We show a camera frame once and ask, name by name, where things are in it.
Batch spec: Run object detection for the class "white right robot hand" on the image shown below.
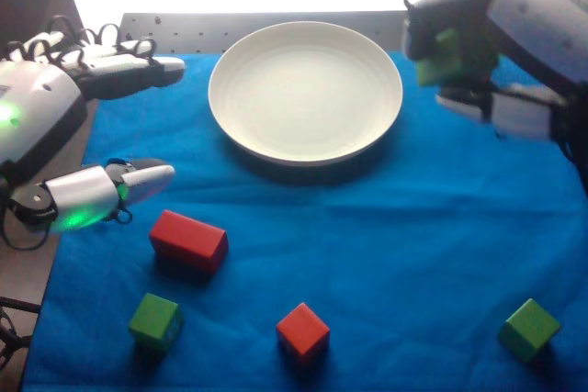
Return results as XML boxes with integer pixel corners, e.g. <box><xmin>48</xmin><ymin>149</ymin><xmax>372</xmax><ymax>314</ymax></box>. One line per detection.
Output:
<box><xmin>401</xmin><ymin>0</ymin><xmax>588</xmax><ymax>166</ymax></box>

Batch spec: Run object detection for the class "green cube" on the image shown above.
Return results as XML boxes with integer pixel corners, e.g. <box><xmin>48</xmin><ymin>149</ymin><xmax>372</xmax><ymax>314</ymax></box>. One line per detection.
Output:
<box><xmin>416</xmin><ymin>28</ymin><xmax>465</xmax><ymax>88</ymax></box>
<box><xmin>128</xmin><ymin>292</ymin><xmax>181</xmax><ymax>354</ymax></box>
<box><xmin>498</xmin><ymin>297</ymin><xmax>562</xmax><ymax>363</ymax></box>

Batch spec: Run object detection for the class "red cube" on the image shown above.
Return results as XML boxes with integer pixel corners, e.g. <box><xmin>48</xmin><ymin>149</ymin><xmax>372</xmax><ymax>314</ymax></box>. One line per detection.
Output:
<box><xmin>276</xmin><ymin>302</ymin><xmax>331</xmax><ymax>364</ymax></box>
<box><xmin>148</xmin><ymin>209</ymin><xmax>230</xmax><ymax>276</ymax></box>

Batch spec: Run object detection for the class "black cable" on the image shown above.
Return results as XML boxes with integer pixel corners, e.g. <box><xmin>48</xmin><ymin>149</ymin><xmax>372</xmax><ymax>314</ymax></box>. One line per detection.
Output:
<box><xmin>0</xmin><ymin>296</ymin><xmax>41</xmax><ymax>365</ymax></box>

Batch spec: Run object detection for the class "white round plate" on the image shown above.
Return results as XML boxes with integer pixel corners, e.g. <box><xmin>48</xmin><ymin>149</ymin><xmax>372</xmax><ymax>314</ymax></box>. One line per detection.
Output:
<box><xmin>208</xmin><ymin>20</ymin><xmax>404</xmax><ymax>168</ymax></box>

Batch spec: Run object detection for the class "blue cloth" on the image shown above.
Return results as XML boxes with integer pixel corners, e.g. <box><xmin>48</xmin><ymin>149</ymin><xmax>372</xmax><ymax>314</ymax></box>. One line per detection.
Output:
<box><xmin>20</xmin><ymin>50</ymin><xmax>588</xmax><ymax>392</ymax></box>

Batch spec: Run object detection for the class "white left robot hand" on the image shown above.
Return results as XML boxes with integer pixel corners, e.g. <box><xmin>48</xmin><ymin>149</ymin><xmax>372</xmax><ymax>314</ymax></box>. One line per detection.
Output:
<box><xmin>0</xmin><ymin>15</ymin><xmax>187</xmax><ymax>233</ymax></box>

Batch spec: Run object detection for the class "black perforated board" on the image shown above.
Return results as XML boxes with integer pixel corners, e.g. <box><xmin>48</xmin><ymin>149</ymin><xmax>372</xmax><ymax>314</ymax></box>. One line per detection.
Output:
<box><xmin>119</xmin><ymin>10</ymin><xmax>410</xmax><ymax>54</ymax></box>

